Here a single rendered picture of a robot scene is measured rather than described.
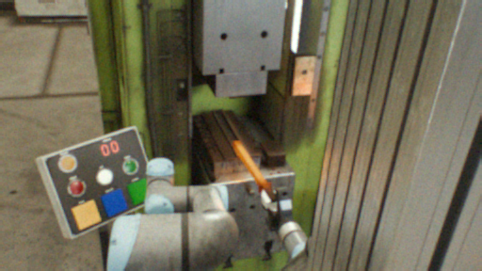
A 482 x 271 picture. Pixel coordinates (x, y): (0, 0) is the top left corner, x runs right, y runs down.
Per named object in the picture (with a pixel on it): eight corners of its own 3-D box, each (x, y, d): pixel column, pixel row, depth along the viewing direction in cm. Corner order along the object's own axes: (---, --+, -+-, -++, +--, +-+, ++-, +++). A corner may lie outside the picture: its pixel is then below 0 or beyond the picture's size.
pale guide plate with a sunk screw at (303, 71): (311, 94, 201) (316, 56, 192) (292, 96, 198) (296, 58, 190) (309, 92, 203) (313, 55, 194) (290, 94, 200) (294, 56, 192)
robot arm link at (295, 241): (295, 277, 141) (297, 256, 136) (281, 252, 150) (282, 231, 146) (318, 272, 143) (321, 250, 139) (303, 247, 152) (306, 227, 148)
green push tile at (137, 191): (152, 197, 168) (145, 177, 167) (134, 205, 163) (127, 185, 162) (150, 197, 169) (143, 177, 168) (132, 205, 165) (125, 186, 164)
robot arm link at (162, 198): (186, 201, 120) (186, 177, 129) (142, 202, 119) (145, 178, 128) (186, 225, 124) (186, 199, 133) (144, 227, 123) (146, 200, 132)
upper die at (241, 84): (265, 93, 180) (267, 71, 175) (216, 98, 174) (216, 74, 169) (233, 55, 214) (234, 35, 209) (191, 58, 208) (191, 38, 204)
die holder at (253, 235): (286, 250, 219) (297, 172, 197) (207, 266, 209) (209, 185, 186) (249, 183, 265) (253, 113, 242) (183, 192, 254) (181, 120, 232)
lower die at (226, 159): (259, 169, 198) (261, 152, 193) (214, 175, 192) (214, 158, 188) (231, 123, 232) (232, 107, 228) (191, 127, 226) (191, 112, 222)
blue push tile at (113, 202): (128, 208, 162) (121, 188, 161) (108, 217, 157) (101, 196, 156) (125, 208, 163) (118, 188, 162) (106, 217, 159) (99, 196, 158)
